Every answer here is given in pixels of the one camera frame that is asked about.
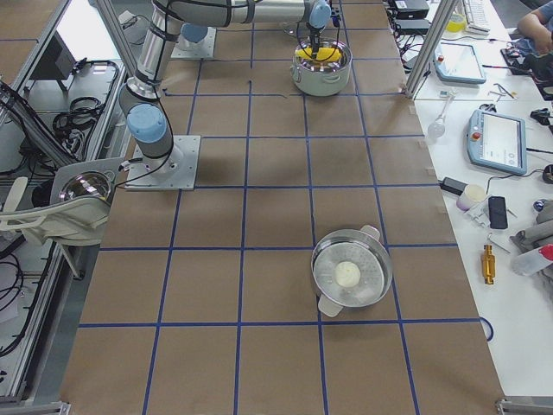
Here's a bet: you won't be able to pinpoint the person forearm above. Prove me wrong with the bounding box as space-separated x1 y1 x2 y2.
518 8 552 54

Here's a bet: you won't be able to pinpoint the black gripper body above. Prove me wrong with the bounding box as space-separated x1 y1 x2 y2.
305 0 341 30

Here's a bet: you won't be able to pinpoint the white paper cup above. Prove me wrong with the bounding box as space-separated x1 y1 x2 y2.
456 184 487 211

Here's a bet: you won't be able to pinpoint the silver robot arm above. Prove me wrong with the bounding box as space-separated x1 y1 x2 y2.
119 1 351 175

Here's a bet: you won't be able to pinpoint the black power adapter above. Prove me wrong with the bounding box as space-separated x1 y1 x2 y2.
439 176 467 196

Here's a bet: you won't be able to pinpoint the steel steamer pot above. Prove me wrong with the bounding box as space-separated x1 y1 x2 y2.
311 225 393 317

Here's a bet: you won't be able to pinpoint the blue teach pendant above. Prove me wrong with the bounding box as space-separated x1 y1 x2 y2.
434 42 486 85
466 110 527 176

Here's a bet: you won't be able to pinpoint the yellow corn cob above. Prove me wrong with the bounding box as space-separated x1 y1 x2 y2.
295 47 342 62

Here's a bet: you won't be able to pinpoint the black phone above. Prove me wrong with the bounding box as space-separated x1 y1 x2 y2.
488 196 508 230

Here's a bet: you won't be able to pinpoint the black scissors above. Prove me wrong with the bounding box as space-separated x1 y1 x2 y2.
479 103 497 112

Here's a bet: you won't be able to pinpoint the yellow tape roll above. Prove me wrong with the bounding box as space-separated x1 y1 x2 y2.
446 13 466 33

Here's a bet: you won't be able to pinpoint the steel bowl on chair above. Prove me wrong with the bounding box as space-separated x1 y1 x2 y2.
59 171 111 201

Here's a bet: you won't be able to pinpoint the white steamed bun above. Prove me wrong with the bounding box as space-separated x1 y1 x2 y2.
334 261 361 288

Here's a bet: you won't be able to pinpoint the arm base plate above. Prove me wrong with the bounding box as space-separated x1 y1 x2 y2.
171 23 216 60
124 135 200 191

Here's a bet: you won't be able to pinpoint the blue teach pendant near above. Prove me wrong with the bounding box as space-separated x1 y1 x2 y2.
466 110 527 176

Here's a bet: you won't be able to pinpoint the blue teach pendant far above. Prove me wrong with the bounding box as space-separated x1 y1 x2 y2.
434 42 486 85

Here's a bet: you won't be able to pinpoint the white keyboard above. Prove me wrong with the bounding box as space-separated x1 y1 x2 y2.
461 0 491 35

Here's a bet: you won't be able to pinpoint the aluminium frame post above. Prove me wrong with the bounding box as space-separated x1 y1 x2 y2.
404 0 457 98

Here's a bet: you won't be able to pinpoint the gold metal cylinder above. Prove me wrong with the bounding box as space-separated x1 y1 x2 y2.
480 244 496 285

